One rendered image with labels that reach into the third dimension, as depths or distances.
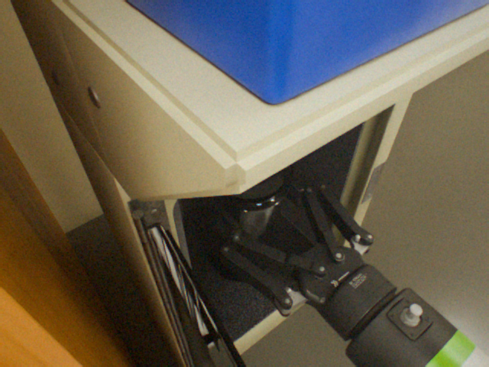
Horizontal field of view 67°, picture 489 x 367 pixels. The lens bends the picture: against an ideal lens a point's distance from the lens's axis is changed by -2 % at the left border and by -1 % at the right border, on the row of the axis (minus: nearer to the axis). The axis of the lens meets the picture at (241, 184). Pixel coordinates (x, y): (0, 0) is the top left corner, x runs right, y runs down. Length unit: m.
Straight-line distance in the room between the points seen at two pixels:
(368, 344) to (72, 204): 0.63
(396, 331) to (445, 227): 0.52
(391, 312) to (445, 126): 0.80
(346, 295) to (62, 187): 0.58
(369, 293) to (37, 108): 0.56
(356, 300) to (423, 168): 0.63
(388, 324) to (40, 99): 0.58
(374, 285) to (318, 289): 0.05
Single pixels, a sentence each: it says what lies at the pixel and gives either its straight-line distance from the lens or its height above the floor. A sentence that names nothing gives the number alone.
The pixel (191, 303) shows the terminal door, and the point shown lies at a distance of 0.19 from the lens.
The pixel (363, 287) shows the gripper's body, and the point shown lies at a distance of 0.39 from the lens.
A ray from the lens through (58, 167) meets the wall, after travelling 0.77.
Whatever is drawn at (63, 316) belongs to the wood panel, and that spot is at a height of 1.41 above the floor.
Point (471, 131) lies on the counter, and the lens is 1.14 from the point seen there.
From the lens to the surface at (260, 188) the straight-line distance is 0.42.
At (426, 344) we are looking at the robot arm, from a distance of 0.37.
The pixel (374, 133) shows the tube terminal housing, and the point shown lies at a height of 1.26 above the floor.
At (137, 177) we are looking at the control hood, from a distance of 0.16.
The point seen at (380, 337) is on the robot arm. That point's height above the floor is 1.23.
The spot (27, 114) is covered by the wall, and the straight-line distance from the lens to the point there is 0.69.
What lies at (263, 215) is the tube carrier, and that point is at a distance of 0.46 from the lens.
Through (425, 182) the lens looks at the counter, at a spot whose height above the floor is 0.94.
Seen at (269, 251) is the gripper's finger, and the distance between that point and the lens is 0.42.
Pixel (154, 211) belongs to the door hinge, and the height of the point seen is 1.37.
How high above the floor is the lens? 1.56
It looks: 48 degrees down
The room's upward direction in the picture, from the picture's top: straight up
